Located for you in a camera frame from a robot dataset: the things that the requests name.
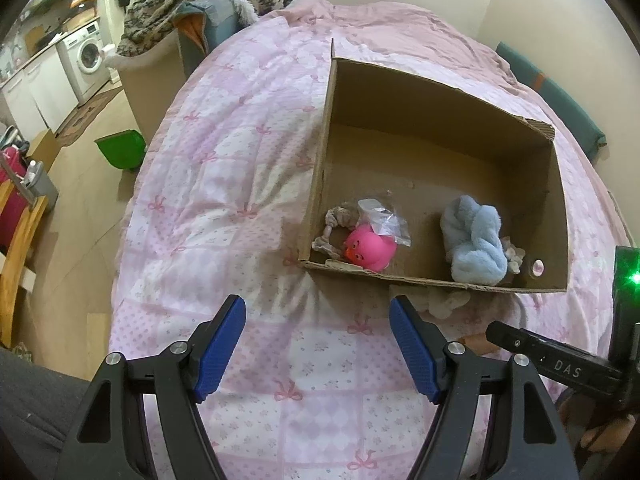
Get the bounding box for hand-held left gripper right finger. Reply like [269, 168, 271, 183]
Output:
[389, 295, 581, 480]

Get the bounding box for person's right hand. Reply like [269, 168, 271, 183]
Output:
[580, 412, 633, 453]

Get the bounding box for tan translucent soft piece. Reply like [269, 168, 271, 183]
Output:
[462, 335, 493, 356]

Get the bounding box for white kitchen cabinets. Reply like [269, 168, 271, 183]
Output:
[0, 52, 78, 133]

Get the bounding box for grey waste bin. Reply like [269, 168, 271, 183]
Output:
[22, 160, 59, 211]

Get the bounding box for brown patterned rug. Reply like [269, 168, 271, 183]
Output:
[56, 87, 123, 147]

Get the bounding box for person's grey trouser leg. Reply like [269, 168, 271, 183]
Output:
[0, 347, 151, 480]

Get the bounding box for green plastic bin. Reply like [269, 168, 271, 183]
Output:
[95, 130, 147, 171]

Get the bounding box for pink patterned bed blanket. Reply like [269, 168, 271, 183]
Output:
[107, 0, 631, 480]

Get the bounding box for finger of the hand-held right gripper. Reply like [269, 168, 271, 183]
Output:
[486, 321, 623, 394]

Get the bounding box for wooden rack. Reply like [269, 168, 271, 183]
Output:
[0, 180, 51, 348]

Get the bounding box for white washing machine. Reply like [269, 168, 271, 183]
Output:
[56, 22, 111, 106]

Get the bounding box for beige knotted cloth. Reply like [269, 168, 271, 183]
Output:
[390, 285, 471, 318]

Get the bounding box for metal pole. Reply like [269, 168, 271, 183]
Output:
[0, 157, 33, 208]

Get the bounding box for pink rubber duck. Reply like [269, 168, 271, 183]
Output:
[342, 225, 398, 273]

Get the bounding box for pink suitcase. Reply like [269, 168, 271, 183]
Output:
[0, 145, 26, 248]

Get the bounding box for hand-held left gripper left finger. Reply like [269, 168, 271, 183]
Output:
[62, 294, 247, 480]

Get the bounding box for teal cushion with orange stripe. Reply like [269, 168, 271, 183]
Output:
[495, 42, 606, 161]

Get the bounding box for small cardboard floor box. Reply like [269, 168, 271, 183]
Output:
[22, 129, 61, 168]

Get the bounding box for beige lace scrunchie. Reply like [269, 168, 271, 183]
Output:
[311, 205, 353, 256]

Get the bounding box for beige armchair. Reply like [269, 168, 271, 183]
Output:
[105, 35, 186, 146]

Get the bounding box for clear plastic packet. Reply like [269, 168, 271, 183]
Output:
[357, 198, 412, 247]

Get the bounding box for light blue plush cloth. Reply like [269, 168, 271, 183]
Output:
[440, 195, 511, 286]

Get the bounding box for small white scrunchie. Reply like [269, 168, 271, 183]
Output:
[502, 236, 526, 273]

